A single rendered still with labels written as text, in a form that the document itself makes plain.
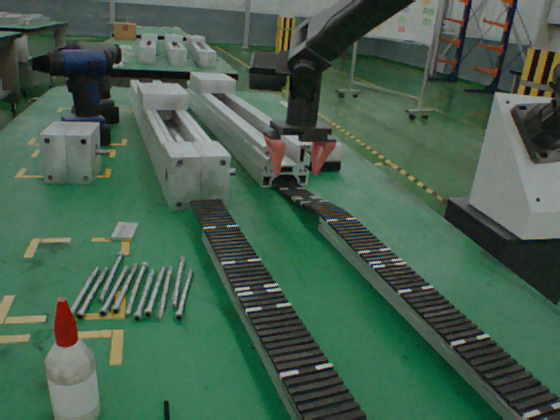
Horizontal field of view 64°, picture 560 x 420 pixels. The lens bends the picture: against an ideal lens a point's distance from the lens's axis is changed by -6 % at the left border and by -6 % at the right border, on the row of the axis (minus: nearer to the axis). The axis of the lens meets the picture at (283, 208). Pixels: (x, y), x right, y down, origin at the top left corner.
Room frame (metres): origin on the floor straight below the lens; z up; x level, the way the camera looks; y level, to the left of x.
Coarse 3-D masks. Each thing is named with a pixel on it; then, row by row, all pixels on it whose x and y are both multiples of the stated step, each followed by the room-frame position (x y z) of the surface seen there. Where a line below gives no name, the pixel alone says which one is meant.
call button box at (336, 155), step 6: (336, 150) 1.02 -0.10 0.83; (342, 150) 1.03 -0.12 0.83; (318, 156) 1.00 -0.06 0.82; (330, 156) 1.01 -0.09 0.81; (336, 156) 1.02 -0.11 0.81; (324, 162) 1.01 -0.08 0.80; (330, 162) 1.02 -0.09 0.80; (336, 162) 1.02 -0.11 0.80; (306, 168) 1.01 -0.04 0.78; (324, 168) 1.01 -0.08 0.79; (330, 168) 1.02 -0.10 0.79; (336, 168) 1.02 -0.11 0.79
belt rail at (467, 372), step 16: (320, 224) 0.69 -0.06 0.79; (336, 240) 0.64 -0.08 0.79; (352, 256) 0.59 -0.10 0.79; (368, 272) 0.55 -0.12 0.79; (384, 288) 0.51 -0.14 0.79; (400, 304) 0.48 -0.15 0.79; (416, 320) 0.45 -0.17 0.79; (432, 336) 0.42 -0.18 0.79; (448, 352) 0.39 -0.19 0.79; (464, 368) 0.37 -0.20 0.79; (480, 384) 0.35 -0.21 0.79; (496, 400) 0.33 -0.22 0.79; (512, 416) 0.31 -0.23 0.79
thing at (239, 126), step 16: (192, 96) 1.51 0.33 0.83; (208, 96) 1.34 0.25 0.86; (224, 96) 1.42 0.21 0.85; (208, 112) 1.29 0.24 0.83; (224, 112) 1.14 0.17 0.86; (240, 112) 1.26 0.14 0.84; (256, 112) 1.17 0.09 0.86; (208, 128) 1.28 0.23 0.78; (224, 128) 1.13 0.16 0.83; (240, 128) 1.01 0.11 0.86; (256, 128) 1.13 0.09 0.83; (224, 144) 1.12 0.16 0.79; (240, 144) 1.00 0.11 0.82; (256, 144) 0.91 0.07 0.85; (288, 144) 0.94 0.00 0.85; (304, 144) 0.90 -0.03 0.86; (240, 160) 0.99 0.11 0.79; (256, 160) 0.90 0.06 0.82; (288, 160) 0.92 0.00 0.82; (304, 160) 0.90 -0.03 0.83; (256, 176) 0.89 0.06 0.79; (272, 176) 0.87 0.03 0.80; (304, 176) 0.91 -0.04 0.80
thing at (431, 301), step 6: (408, 300) 0.45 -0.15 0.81; (414, 300) 0.46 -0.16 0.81; (420, 300) 0.46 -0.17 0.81; (426, 300) 0.46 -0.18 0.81; (432, 300) 0.46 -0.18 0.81; (438, 300) 0.46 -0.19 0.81; (444, 300) 0.46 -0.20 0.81; (414, 306) 0.44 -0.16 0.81; (420, 306) 0.44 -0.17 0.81; (426, 306) 0.45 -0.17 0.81; (432, 306) 0.45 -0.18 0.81
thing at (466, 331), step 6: (474, 324) 0.42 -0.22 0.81; (444, 330) 0.40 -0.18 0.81; (450, 330) 0.40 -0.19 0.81; (456, 330) 0.40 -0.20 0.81; (462, 330) 0.41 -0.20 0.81; (468, 330) 0.41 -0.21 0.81; (474, 330) 0.41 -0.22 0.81; (480, 330) 0.41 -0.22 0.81; (444, 336) 0.39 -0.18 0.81; (450, 336) 0.39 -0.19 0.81; (456, 336) 0.39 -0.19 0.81; (462, 336) 0.39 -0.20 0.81; (468, 336) 0.40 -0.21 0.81; (474, 336) 0.40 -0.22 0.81
